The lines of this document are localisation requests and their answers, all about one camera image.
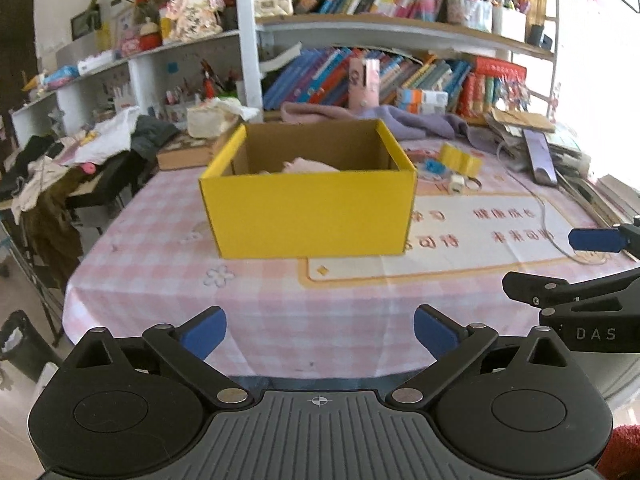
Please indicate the purple cloth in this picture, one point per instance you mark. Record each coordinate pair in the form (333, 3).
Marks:
(410, 122)

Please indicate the small black box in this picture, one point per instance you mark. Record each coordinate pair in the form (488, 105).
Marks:
(540, 37)

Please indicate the pink cylindrical holder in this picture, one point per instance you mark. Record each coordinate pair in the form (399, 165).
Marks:
(364, 85)

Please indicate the loose paper sheets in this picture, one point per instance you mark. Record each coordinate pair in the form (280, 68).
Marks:
(570, 147)

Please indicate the packing tape roll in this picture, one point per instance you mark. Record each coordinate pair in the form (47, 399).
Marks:
(460, 159)

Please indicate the row of red books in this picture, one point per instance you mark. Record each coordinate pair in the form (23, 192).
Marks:
(480, 87)

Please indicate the black waste bin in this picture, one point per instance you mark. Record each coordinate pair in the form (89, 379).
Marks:
(22, 345)

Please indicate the pink checked tablecloth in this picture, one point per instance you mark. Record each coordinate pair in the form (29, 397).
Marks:
(175, 240)

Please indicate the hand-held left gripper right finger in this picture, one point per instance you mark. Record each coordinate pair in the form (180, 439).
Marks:
(436, 332)

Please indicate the pink pig toy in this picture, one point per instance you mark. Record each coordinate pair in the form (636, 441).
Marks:
(310, 166)

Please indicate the beige tissue pack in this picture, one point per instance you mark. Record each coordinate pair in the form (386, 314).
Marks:
(215, 120)

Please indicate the white pen holder box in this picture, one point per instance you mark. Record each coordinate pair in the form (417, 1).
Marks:
(509, 25)

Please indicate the orange blue white carton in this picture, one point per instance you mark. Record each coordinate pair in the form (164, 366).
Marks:
(422, 101)

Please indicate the clear pen holder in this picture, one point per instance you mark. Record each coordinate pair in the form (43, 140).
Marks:
(470, 10)

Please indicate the red round ornament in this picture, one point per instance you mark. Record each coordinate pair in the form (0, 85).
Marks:
(150, 37)

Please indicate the brown paper envelopes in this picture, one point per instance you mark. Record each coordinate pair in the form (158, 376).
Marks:
(525, 120)

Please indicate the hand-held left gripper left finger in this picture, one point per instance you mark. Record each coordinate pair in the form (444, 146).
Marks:
(202, 332)

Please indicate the wooden chessboard box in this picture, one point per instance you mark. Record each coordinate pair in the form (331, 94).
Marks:
(182, 155)

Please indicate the stack of books and papers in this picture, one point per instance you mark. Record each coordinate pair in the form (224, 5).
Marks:
(615, 195)

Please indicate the red figurine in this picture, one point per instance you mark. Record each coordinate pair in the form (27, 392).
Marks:
(208, 80)

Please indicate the pile of clothes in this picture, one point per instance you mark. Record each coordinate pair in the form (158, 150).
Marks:
(55, 195)

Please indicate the white charger adapter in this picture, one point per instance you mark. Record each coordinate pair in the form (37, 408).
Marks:
(458, 185)

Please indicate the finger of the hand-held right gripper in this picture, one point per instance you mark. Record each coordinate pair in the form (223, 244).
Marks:
(595, 240)
(560, 294)

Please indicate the row of colourful books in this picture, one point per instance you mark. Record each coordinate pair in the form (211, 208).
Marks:
(310, 77)

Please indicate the floral fabric doll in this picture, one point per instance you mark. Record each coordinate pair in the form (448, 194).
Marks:
(195, 12)

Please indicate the black smartphone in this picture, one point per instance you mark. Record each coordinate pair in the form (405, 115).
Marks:
(541, 157)

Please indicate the white metal bookshelf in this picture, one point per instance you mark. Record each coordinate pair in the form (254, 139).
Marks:
(247, 35)

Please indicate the small blue plastic block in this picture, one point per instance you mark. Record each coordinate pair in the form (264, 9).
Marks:
(433, 167)

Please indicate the yellow cardboard box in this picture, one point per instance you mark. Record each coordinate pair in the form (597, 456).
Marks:
(310, 215)

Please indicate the white low shelf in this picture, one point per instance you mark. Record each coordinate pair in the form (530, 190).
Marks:
(140, 75)

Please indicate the red fuzzy cloth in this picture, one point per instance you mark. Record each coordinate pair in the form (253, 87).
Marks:
(622, 452)

